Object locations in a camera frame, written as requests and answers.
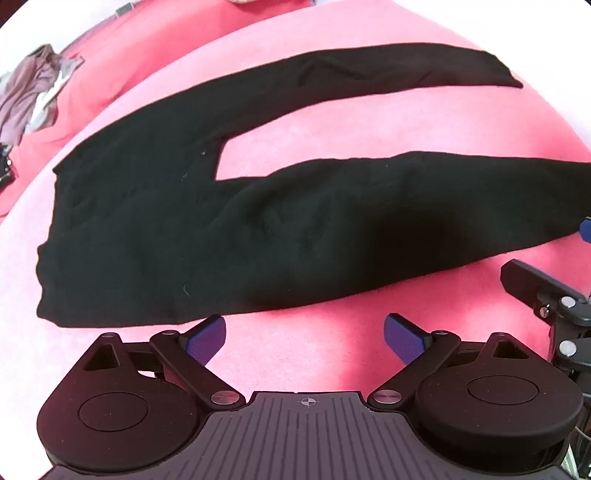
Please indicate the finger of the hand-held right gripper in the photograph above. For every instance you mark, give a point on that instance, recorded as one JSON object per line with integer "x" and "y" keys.
{"x": 586, "y": 228}
{"x": 531, "y": 279}

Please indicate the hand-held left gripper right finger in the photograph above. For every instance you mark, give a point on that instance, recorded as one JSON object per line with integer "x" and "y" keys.
{"x": 406, "y": 339}

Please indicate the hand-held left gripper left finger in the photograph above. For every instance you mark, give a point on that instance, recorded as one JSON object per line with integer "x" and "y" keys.
{"x": 205, "y": 339}

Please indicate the black pants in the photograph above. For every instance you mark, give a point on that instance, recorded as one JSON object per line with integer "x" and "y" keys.
{"x": 277, "y": 230}

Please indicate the pink fleece blanket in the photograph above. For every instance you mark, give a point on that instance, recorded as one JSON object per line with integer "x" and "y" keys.
{"x": 323, "y": 129}

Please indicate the black studded bag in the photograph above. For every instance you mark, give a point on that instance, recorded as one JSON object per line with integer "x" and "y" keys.
{"x": 4, "y": 166}

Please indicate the white garment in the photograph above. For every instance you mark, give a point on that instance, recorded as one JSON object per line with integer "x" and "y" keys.
{"x": 51, "y": 94}

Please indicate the red bed cover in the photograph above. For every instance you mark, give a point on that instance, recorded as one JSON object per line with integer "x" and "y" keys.
{"x": 152, "y": 46}

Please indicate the mauve garment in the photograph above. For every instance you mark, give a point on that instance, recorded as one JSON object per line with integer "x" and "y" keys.
{"x": 23, "y": 92}

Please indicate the beige quilt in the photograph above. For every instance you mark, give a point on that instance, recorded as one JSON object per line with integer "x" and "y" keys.
{"x": 244, "y": 2}

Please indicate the small grey object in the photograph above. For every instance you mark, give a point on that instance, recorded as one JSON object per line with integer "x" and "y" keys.
{"x": 123, "y": 9}

